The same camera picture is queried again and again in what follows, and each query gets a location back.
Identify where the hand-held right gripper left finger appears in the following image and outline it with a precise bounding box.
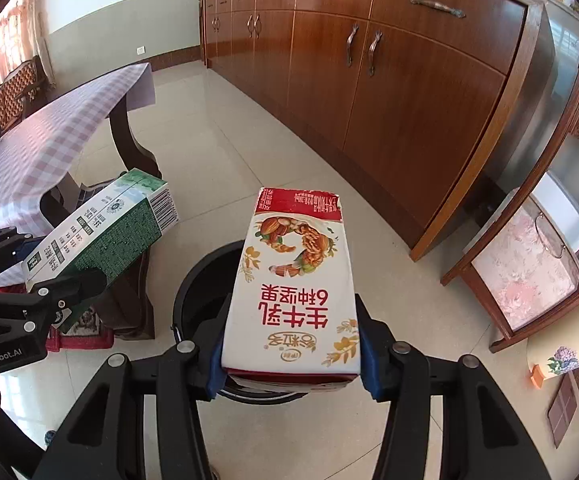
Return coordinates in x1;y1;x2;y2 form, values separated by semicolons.
32;295;235;480

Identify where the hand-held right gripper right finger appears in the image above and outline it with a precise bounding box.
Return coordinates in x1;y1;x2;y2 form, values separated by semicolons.
354;295;533;480

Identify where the green white carton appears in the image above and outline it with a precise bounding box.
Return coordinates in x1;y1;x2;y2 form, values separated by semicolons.
23;168;180;293

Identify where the black trash bin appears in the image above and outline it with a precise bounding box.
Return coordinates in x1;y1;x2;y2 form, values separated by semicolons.
172;240;365;406

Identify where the red white carton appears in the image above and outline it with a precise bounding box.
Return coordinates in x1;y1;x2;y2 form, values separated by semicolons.
220;187;361;386

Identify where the red patterned rug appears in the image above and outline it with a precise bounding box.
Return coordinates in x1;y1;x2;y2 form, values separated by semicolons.
44;305;115;353

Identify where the checkered cloth covered table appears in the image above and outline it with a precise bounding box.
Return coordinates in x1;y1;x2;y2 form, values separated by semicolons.
0;62;156;292

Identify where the wooden bench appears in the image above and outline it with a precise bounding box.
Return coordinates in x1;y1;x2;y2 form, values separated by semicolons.
0;55;50;133

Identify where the dark wooden table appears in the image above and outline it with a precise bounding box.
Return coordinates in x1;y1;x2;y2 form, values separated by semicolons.
39;95;162;338

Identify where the pink patterned box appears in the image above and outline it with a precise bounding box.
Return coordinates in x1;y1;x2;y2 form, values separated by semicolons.
472;195;579;331

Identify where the cream floral container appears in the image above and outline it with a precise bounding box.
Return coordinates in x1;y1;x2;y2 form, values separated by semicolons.
526;305;579;388

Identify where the pink curtain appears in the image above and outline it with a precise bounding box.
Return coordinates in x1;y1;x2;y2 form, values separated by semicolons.
0;0;55;106

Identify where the wooden sideboard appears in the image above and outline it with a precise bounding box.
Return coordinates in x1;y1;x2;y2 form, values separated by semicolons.
200;0;555;262

